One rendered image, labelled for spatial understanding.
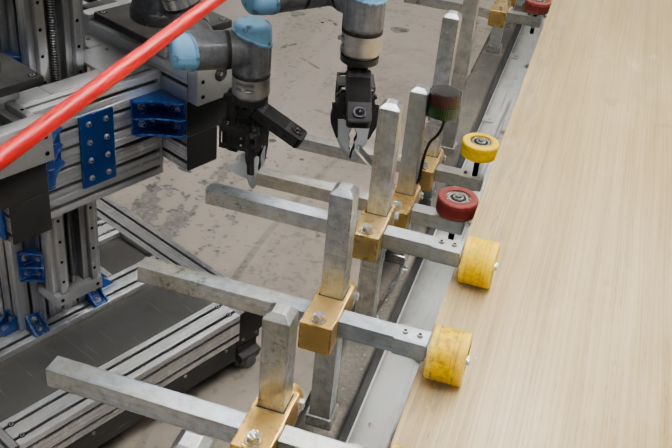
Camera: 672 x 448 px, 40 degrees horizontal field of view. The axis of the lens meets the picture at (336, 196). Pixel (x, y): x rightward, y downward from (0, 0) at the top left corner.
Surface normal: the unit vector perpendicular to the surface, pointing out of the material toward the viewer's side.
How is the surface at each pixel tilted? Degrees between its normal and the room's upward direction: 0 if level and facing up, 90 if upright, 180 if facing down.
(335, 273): 90
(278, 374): 90
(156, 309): 0
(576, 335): 0
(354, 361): 0
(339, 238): 90
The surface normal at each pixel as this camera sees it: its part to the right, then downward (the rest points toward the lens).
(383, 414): 0.08, -0.84
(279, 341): -0.31, 0.48
